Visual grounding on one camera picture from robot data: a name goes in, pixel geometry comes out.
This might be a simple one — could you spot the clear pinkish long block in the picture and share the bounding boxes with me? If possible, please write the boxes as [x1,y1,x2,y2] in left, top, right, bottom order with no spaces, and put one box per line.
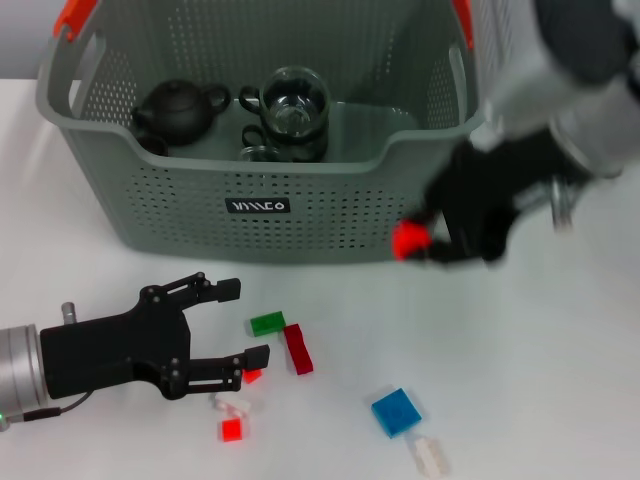
[410,433,450,475]

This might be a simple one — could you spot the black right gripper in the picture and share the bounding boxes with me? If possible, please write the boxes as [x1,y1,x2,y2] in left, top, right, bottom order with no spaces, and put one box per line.
[402,127,577,270]

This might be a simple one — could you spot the red rounded building block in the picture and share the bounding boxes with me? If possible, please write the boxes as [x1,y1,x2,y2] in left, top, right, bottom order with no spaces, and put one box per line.
[392,219,434,262]

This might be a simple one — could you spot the small black clay cup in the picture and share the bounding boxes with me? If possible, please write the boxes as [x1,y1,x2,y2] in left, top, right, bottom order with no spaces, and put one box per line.
[135,132,171,157]

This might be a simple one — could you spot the dark red long block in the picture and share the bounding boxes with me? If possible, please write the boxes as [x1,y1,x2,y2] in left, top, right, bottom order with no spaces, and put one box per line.
[282,323,316,377]

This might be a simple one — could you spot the white long building block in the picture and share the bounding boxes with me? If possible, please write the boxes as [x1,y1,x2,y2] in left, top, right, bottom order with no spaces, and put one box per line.
[212,392,254,416]

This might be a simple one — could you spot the black clay teapot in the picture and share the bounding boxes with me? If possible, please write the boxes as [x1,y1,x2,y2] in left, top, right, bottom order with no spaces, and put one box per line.
[131,78,233,147]

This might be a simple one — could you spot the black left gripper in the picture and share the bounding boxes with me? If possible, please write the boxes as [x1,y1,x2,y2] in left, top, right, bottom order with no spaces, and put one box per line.
[39,271,272,401]

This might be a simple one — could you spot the glass teacup with black sleeve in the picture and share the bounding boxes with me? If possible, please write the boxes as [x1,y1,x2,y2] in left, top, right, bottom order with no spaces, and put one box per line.
[238,67,332,149]
[242,124,329,164]
[235,144,281,164]

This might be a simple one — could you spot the left arm cable with plug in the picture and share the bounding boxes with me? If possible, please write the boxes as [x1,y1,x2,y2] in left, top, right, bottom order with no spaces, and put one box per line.
[9,391,95,422]

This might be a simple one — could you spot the small red square block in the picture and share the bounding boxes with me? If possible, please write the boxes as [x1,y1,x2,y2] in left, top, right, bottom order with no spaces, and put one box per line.
[218,418,245,443]

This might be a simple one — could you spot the grey perforated storage bin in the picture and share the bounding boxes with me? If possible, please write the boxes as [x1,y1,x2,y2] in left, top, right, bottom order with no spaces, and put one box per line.
[34,0,494,266]

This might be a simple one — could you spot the blue square block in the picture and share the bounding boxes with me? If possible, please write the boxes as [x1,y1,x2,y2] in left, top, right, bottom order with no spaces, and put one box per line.
[370,387,423,440]

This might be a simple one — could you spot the green rectangular building block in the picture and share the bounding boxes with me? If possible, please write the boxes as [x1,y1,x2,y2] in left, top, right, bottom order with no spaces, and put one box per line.
[249,310,287,339]

